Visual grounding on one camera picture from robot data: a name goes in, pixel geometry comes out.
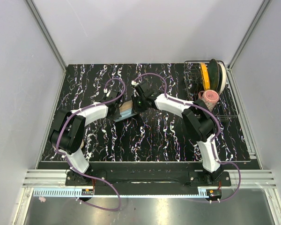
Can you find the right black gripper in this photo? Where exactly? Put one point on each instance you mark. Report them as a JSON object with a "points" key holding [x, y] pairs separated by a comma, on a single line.
{"points": [[139, 110]]}

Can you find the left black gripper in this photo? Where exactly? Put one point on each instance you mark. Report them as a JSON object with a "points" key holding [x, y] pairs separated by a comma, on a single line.
{"points": [[117, 116]]}

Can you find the black glasses case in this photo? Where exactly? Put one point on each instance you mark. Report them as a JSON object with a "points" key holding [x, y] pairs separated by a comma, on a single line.
{"points": [[127, 105]]}

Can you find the light blue cleaning cloth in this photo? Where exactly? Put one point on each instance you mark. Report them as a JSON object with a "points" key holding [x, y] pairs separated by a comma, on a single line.
{"points": [[124, 115]]}

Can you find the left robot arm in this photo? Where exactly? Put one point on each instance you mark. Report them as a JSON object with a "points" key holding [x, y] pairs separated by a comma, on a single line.
{"points": [[67, 130]]}

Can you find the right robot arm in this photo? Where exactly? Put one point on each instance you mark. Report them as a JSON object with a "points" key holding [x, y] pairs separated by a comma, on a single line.
{"points": [[200, 124]]}

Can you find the yellow plate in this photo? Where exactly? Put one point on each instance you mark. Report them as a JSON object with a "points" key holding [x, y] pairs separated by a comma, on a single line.
{"points": [[204, 76]]}

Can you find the pink patterned mug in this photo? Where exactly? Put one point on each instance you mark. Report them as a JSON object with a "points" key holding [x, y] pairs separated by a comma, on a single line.
{"points": [[210, 98]]}

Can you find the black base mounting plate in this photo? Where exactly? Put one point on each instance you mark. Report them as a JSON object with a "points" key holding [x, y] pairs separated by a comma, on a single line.
{"points": [[189, 173]]}

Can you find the dark green plate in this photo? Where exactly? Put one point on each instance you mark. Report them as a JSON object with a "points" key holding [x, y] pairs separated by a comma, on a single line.
{"points": [[214, 75]]}

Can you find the white plate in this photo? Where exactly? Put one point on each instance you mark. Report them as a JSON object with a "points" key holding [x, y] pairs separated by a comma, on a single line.
{"points": [[223, 77]]}

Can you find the small pink scrap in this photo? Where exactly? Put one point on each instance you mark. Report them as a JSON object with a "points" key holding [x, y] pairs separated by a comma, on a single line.
{"points": [[42, 199]]}

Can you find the black wire dish rack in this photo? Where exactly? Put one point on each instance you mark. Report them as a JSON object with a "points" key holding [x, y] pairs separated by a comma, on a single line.
{"points": [[225, 108]]}

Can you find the aluminium rail frame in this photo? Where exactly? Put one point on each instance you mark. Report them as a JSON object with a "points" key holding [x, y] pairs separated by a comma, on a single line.
{"points": [[58, 184]]}

